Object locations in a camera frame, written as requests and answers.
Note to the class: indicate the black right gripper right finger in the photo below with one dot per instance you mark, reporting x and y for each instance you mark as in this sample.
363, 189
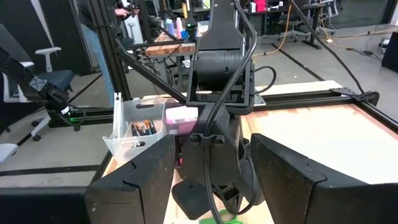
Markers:
289, 186

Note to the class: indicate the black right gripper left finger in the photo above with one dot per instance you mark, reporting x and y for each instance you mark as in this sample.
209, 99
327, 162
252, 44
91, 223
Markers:
149, 186

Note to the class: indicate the black fluffy round brush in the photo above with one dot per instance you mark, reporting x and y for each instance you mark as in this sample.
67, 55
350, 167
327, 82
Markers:
138, 144

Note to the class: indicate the green scissors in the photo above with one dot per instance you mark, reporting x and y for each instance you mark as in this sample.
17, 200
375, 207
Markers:
230, 219

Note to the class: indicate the black paintbrush silver end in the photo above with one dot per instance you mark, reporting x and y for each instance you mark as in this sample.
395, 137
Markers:
134, 130

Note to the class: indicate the long dark blue paintbrush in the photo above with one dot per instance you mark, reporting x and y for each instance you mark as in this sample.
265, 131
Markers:
153, 127

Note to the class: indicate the pink paint bottle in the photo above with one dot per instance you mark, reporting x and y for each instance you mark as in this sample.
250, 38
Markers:
182, 119

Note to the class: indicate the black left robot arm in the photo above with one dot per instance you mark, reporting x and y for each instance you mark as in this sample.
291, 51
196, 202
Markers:
220, 65

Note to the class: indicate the clear plastic bin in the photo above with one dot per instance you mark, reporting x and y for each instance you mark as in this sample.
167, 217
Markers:
124, 149

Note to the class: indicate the wooden work table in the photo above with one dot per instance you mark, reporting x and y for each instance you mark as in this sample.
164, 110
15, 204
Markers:
171, 49

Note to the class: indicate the white plastic part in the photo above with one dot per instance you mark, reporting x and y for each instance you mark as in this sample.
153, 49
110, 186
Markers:
7, 152

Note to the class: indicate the pale pink plastic bottle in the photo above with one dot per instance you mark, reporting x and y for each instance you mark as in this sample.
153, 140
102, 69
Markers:
179, 25

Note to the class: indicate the purple plastic bottle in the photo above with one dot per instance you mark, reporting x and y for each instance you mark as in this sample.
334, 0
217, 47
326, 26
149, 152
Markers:
170, 27

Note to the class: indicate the black office chair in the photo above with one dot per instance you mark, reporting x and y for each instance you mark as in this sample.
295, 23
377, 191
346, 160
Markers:
292, 26

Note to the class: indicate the black desk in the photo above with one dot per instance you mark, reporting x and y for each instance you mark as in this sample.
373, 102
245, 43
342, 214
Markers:
315, 31

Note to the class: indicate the black boom with logo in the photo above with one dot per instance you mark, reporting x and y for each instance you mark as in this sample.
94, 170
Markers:
31, 81

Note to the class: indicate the red box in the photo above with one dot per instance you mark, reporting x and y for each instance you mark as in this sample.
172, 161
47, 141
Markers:
260, 4

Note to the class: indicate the black computer tower blue light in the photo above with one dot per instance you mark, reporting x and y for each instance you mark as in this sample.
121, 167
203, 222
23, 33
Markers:
390, 53

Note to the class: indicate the black flat panel stand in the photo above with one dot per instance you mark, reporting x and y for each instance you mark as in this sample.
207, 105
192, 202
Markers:
62, 31

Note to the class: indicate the white frame blue office chair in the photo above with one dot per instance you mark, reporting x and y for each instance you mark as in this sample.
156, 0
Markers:
56, 77

